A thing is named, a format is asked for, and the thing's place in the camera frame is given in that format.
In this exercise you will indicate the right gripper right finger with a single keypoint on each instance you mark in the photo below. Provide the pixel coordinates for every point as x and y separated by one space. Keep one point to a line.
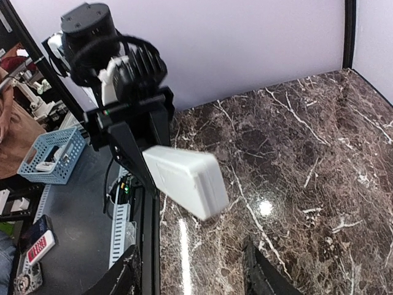
260 277

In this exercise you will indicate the blue perforated basket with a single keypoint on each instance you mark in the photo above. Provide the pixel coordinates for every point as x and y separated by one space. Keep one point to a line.
53 157

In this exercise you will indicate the black curved table rail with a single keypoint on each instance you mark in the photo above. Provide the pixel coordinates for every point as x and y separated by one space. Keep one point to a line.
150 246

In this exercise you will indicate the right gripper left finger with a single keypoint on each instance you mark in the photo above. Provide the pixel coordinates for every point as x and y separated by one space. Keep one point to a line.
124 277

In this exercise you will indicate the grey slotted cable duct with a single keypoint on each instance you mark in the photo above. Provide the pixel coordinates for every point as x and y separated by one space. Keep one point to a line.
118 232

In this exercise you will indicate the red white remote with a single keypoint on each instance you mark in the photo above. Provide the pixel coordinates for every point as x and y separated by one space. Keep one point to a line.
41 247

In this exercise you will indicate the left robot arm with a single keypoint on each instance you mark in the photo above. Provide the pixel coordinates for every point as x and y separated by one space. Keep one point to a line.
80 26

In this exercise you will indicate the white remote control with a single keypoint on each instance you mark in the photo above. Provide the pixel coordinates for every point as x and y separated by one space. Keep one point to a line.
191 179

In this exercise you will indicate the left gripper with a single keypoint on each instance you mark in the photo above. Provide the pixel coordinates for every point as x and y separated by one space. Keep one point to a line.
132 129

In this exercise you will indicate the right black frame post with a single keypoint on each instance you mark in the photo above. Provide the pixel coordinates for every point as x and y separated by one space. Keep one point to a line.
350 17

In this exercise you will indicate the left black frame post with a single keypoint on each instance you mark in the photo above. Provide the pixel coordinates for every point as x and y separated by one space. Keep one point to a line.
42 62

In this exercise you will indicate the black frame post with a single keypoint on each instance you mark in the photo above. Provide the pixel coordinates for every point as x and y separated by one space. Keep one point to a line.
42 62
350 17

